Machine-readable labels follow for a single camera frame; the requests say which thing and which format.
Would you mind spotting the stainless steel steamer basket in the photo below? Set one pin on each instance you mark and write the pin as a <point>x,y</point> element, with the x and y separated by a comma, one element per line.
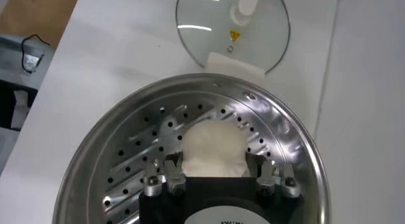
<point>133,117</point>

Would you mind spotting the white steamed baozi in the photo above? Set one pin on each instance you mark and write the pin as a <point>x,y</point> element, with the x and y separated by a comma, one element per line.
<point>215,149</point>

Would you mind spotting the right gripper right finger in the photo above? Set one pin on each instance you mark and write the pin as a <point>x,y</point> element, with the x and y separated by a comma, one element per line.
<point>267,176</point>

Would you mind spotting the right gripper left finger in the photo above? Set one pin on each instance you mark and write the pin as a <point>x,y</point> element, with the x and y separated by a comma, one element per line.
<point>172,177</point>

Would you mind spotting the round glass pot lid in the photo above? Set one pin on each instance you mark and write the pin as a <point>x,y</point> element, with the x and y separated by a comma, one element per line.
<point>205,38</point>

